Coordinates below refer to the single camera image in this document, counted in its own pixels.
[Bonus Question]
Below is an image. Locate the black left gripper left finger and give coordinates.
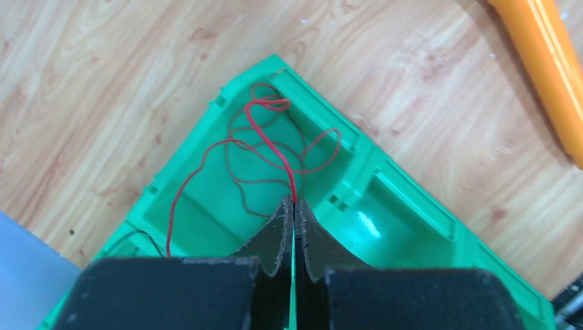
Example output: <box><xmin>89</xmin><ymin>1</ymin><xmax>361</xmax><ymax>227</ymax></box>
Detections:
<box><xmin>54</xmin><ymin>196</ymin><xmax>294</xmax><ymax>329</ymax></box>

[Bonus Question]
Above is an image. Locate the green plastic compartment bin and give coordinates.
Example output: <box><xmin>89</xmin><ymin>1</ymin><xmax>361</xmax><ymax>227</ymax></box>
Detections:
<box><xmin>36</xmin><ymin>54</ymin><xmax>558</xmax><ymax>330</ymax></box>

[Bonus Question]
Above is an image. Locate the orange toy microphone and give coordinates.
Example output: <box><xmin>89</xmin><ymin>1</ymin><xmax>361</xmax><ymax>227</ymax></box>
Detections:
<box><xmin>489</xmin><ymin>0</ymin><xmax>582</xmax><ymax>168</ymax></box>

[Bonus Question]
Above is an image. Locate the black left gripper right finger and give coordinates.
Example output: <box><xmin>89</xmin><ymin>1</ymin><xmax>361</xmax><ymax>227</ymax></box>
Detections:
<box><xmin>294</xmin><ymin>198</ymin><xmax>524</xmax><ymax>329</ymax></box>

